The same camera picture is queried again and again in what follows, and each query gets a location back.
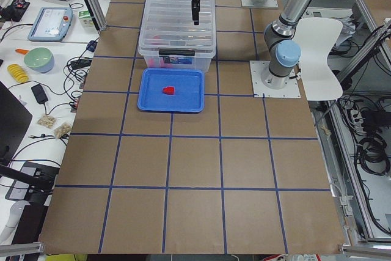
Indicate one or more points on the clear plastic box lid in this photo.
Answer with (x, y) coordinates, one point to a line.
(172, 21)

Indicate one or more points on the clear plastic storage box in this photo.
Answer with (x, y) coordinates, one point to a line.
(198, 62)

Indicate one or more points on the blue plastic tray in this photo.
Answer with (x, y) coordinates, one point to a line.
(189, 90)

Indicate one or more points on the green white carton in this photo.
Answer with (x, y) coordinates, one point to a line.
(85, 19)

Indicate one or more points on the white chair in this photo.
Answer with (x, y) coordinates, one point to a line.
(316, 37)

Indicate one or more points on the near teach pendant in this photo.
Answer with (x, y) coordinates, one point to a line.
(51, 24)

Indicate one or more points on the green bowl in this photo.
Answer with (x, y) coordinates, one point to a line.
(40, 60)

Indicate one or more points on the black power adapter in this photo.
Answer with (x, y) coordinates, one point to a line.
(39, 94)

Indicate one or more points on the yellow sliced toy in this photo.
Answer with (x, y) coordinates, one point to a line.
(18, 73)

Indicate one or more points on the black box handle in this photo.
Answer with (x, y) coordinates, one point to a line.
(177, 52)

